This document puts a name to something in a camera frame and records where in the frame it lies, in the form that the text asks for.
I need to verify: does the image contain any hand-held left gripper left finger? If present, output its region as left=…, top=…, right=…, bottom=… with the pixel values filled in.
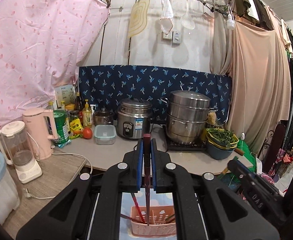
left=16, top=139, right=144, bottom=240

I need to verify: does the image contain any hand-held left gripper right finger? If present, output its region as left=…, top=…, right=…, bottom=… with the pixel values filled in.
left=150, top=139, right=279, bottom=240

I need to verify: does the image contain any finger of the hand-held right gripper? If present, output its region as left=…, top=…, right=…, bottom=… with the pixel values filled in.
left=238, top=160, right=278, bottom=193
left=228, top=159, right=258, bottom=188

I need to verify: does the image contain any dark maroon chopstick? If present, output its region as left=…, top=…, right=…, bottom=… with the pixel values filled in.
left=143, top=134, right=152, bottom=227
left=121, top=214, right=137, bottom=223

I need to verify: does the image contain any red chopstick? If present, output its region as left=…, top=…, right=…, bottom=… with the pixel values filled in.
left=131, top=193, right=145, bottom=223

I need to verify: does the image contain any pink plastic utensil basket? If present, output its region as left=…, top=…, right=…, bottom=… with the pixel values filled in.
left=122, top=205, right=177, bottom=237

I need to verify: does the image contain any grey counter board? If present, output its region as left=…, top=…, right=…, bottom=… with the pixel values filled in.
left=54, top=127, right=254, bottom=177

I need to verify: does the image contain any green plastic bag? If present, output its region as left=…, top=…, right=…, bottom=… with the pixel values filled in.
left=221, top=140, right=258, bottom=188

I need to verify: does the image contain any blue plastic basin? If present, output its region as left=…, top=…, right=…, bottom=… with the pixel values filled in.
left=206, top=140, right=235, bottom=160

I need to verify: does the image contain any black induction cooker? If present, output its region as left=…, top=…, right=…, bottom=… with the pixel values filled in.
left=164, top=126, right=208, bottom=152

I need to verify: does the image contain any dark metal chair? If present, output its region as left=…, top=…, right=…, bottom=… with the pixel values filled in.
left=261, top=124, right=287, bottom=173

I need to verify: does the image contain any bowl of green vegetables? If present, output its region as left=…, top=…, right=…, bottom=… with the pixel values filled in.
left=206, top=127, right=237, bottom=148

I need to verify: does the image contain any steel rice cooker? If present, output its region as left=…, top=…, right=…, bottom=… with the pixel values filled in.
left=115, top=98, right=154, bottom=140

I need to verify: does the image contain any clear food container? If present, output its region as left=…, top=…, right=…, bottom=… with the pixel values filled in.
left=94, top=125, right=116, bottom=145

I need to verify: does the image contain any small steel pot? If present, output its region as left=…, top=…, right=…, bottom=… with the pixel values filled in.
left=94, top=107, right=116, bottom=126

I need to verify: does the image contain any steel steamer pot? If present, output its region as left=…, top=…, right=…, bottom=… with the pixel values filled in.
left=161, top=90, right=218, bottom=145

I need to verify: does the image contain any yellow oil bottle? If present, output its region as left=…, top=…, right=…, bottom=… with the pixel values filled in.
left=82, top=99, right=93, bottom=127

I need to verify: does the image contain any yellow snack packet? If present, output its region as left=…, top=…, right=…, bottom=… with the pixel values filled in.
left=70, top=119, right=84, bottom=137

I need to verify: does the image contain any navy printed cloth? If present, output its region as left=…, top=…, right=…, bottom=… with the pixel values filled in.
left=78, top=65, right=233, bottom=130

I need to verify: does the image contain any dark sauce bottle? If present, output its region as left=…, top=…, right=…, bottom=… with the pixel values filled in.
left=75, top=92, right=83, bottom=112

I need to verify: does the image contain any green tin can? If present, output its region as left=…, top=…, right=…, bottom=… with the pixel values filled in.
left=53, top=110, right=71, bottom=145

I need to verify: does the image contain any wooden side counter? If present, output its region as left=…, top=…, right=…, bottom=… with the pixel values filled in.
left=0, top=150, right=87, bottom=239

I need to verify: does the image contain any beige curtain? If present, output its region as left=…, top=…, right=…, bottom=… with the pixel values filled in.
left=209, top=0, right=292, bottom=155

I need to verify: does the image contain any white and green carton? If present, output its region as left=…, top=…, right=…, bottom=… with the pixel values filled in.
left=55, top=84, right=76, bottom=105

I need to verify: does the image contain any pink electric kettle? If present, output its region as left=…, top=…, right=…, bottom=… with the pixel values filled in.
left=22, top=107, right=59, bottom=161

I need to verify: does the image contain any white blender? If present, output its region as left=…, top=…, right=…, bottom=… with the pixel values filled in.
left=0, top=121, right=43, bottom=184

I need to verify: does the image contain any white and blue storage box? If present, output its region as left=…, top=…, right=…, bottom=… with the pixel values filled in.
left=0, top=127, right=21, bottom=227

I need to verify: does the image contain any yellow cutting board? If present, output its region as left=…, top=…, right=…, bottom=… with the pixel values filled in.
left=128, top=0, right=150, bottom=39

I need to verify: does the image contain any white mesh cloth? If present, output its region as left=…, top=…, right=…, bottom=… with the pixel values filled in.
left=160, top=0, right=175, bottom=33

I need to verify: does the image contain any white slotted ladle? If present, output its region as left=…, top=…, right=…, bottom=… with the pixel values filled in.
left=180, top=0, right=193, bottom=29

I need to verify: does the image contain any white light bulb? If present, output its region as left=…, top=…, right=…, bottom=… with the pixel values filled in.
left=226, top=5, right=235, bottom=29

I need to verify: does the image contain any pink printed sheet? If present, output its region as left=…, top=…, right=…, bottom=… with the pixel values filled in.
left=0, top=0, right=111, bottom=130

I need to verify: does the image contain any white cord with switch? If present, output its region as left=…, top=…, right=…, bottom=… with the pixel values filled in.
left=230, top=17, right=247, bottom=140

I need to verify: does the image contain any white power cable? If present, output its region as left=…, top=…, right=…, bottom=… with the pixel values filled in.
left=23, top=152, right=93, bottom=200

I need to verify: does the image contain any white wall socket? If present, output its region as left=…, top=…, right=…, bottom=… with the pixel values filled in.
left=163, top=31, right=182, bottom=45

